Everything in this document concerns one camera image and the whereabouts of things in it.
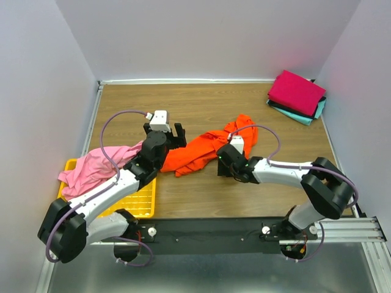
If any orange t shirt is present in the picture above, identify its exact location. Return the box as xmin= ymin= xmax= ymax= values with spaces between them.
xmin=161 ymin=114 xmax=258 ymax=177

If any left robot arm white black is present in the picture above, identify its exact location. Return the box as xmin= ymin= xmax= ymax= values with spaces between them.
xmin=37 ymin=123 xmax=186 ymax=263

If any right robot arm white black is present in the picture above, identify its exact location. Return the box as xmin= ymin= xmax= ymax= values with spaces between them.
xmin=217 ymin=144 xmax=358 ymax=240

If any yellow plastic tray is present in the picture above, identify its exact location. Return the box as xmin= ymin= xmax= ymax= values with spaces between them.
xmin=57 ymin=158 xmax=158 ymax=219

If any pink t shirt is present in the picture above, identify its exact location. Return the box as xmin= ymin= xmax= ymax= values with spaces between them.
xmin=57 ymin=142 xmax=142 ymax=201

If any folded teal t shirt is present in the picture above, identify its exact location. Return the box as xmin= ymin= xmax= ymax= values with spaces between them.
xmin=266 ymin=99 xmax=327 ymax=126

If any folded magenta t shirt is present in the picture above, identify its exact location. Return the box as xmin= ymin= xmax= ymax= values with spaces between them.
xmin=268 ymin=70 xmax=326 ymax=118

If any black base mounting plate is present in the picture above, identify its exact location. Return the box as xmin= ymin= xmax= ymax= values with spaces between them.
xmin=113 ymin=217 xmax=318 ymax=261

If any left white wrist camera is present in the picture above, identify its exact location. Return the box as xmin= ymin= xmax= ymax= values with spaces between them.
xmin=145 ymin=110 xmax=171 ymax=132

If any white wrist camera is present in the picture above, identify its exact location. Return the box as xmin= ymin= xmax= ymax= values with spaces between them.
xmin=145 ymin=110 xmax=171 ymax=132
xmin=228 ymin=134 xmax=244 ymax=154

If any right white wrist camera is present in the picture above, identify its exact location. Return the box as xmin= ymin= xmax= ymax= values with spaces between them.
xmin=228 ymin=134 xmax=244 ymax=154

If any aluminium frame rail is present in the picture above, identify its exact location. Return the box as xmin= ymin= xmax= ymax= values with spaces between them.
xmin=279 ymin=217 xmax=382 ymax=245

